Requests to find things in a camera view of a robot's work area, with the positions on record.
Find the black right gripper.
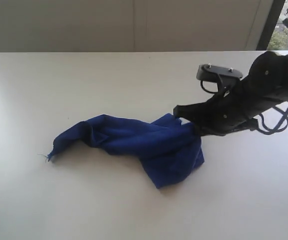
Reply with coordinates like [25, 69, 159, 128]
[173, 51, 288, 137]

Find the blue towel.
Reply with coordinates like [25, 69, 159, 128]
[46, 113, 205, 189]

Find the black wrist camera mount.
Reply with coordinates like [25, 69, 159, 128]
[196, 63, 243, 95]

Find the black window frame post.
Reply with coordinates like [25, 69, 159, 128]
[256, 0, 285, 51]

